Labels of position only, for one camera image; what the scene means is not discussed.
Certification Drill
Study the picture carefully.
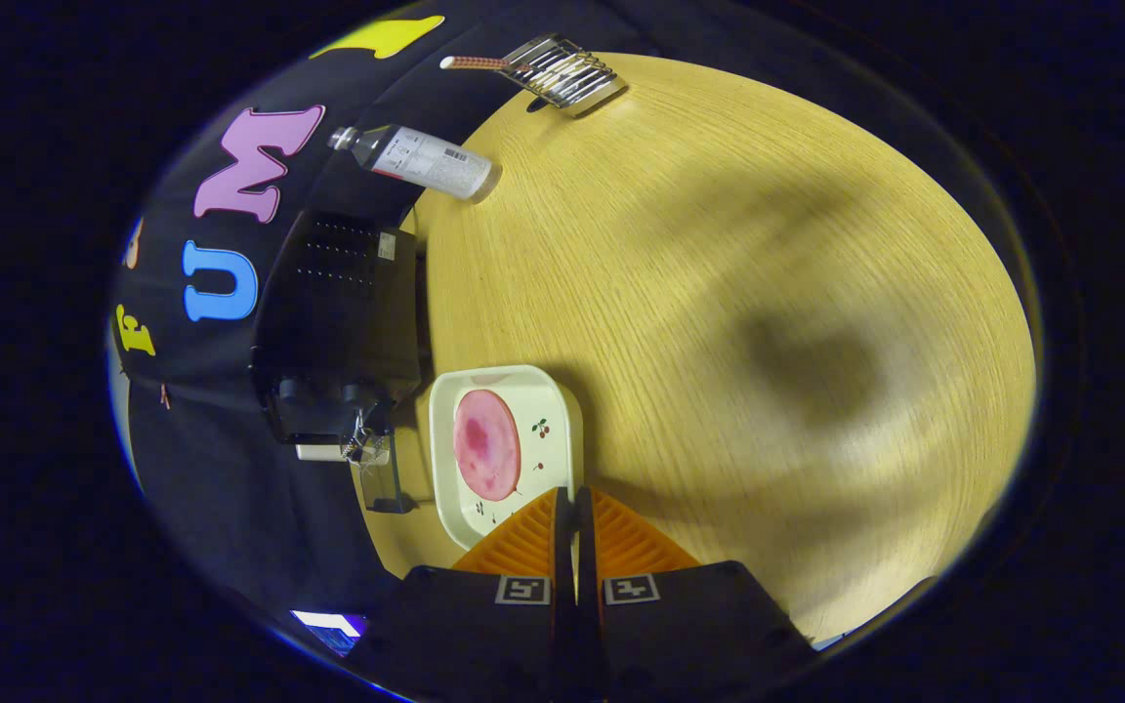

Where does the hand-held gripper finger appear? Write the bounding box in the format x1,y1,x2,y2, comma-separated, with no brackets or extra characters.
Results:
577,486,817,703
353,486,578,703

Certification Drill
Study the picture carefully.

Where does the cream square plate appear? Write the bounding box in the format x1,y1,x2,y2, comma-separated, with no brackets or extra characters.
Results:
429,365,585,550

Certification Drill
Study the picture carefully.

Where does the pink ham slice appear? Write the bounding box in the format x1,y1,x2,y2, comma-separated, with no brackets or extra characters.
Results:
453,389,522,502

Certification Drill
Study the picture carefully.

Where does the black toaster oven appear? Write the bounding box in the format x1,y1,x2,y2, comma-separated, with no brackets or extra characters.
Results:
250,208,424,516

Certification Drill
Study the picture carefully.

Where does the clear plastic bottle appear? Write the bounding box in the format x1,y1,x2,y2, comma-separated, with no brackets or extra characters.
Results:
328,124,504,204

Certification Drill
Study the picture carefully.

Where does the white string tie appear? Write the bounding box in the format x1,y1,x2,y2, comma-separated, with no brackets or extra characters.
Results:
343,410,378,462

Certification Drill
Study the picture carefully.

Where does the wire metal basket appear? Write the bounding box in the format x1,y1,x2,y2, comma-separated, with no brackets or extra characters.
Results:
502,34,628,119

